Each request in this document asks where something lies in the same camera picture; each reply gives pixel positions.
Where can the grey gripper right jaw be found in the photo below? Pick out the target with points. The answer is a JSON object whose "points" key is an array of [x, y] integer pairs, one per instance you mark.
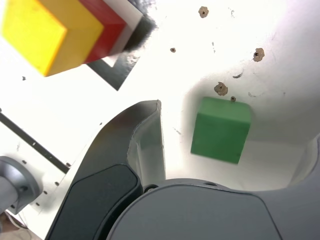
{"points": [[212, 215]]}

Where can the black tape square outline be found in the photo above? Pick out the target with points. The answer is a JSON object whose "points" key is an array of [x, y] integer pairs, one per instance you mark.
{"points": [[117, 72]]}

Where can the black tape strip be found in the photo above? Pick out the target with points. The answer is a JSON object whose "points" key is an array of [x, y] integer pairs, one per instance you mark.
{"points": [[37, 147]]}

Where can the red cube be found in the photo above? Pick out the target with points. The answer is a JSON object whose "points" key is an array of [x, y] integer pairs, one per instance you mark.
{"points": [[110, 32]]}

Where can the yellow cube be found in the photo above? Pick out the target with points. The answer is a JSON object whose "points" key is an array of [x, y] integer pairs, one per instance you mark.
{"points": [[32, 35]]}

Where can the green cube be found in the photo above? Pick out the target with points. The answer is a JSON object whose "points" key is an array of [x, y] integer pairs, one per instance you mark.
{"points": [[220, 132]]}

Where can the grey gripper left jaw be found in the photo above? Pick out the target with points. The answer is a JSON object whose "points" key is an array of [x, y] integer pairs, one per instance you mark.
{"points": [[105, 175]]}

